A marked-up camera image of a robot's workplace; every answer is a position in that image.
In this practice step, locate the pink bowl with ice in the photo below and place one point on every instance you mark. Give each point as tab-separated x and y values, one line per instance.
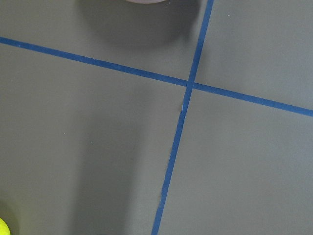
145	1

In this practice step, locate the orange mandarin fruit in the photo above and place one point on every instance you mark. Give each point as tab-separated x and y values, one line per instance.
4	230

